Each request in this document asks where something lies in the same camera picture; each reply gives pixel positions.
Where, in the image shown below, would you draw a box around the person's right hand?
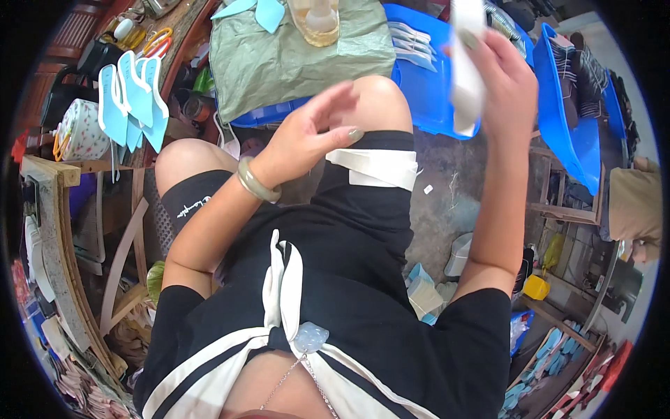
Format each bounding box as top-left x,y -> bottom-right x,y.
458,29 -> 539,153

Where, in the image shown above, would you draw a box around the person's left hand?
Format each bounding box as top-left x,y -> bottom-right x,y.
250,80 -> 365,190

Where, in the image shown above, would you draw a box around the white shoe insole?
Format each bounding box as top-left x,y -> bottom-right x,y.
449,0 -> 489,138

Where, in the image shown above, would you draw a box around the pale green jade bangle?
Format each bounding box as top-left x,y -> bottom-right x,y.
237,156 -> 282,204

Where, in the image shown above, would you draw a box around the green woven sack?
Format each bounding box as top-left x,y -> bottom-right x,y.
209,0 -> 397,125

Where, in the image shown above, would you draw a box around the stack of striped insoles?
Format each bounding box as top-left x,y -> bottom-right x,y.
484,0 -> 528,59

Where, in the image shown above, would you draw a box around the dark shoes in tub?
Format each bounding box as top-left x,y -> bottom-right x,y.
549,32 -> 611,130

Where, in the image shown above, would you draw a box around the deep blue plastic tub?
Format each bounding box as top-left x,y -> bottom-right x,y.
533,22 -> 603,196

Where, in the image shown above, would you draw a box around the wide blue plastic tub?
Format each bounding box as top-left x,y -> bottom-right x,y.
230,4 -> 482,141

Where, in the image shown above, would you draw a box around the stack of white insoles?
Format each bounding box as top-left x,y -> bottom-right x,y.
387,21 -> 438,73

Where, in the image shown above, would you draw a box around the clear plastic sandal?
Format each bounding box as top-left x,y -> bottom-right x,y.
287,0 -> 341,48

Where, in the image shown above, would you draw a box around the wooden stool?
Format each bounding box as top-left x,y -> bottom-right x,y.
526,147 -> 607,226

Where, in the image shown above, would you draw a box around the pair of light blue insoles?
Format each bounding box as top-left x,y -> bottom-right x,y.
211,0 -> 286,34

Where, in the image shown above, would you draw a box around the light blue insole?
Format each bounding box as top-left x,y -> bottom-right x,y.
98,64 -> 129,148
117,51 -> 155,128
137,57 -> 170,154

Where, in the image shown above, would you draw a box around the yellow plastic bag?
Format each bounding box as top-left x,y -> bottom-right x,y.
542,233 -> 566,273

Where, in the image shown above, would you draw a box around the yellow plastic container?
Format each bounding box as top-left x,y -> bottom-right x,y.
523,274 -> 551,301

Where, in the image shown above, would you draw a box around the stack of pale insoles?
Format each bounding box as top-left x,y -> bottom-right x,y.
405,262 -> 460,326

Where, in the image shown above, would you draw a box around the black box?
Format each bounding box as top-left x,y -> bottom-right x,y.
79,38 -> 126,80

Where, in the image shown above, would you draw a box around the person's body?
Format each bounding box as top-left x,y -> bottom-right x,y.
133,225 -> 514,419

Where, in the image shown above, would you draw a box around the white floral container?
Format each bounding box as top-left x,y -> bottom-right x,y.
52,98 -> 112,162

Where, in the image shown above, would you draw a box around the wooden workbench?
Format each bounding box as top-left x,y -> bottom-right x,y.
20,154 -> 132,379

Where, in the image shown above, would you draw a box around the tray of light blue insoles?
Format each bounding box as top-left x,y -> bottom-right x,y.
497,319 -> 603,419

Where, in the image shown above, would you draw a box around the pile of red insoles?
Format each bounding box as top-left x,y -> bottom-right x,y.
544,340 -> 634,419

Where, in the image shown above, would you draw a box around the pile of pink insoles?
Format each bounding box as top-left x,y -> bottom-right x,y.
50,356 -> 138,419

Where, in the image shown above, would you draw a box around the orange handled scissors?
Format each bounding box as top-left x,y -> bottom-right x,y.
136,27 -> 174,60

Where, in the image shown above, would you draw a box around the curved wooden chair frame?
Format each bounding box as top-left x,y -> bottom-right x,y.
99,169 -> 151,337

